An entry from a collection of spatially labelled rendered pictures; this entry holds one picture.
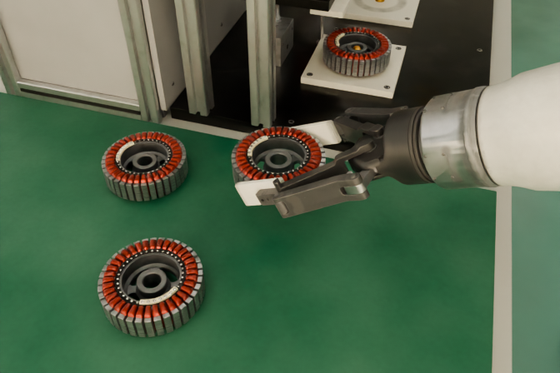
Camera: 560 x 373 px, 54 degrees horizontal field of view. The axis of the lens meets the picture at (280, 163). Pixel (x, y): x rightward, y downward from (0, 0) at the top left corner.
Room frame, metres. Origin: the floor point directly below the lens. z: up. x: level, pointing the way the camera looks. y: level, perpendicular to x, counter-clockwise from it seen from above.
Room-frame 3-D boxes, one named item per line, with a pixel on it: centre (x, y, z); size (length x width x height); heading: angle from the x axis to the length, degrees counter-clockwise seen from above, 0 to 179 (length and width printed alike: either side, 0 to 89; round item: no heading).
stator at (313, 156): (0.50, 0.00, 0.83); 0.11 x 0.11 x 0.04
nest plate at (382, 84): (0.81, -0.13, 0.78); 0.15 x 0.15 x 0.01; 73
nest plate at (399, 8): (1.04, -0.20, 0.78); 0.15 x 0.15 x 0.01; 73
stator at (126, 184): (0.56, 0.18, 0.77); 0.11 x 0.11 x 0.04
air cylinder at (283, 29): (0.86, 0.01, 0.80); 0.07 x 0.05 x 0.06; 163
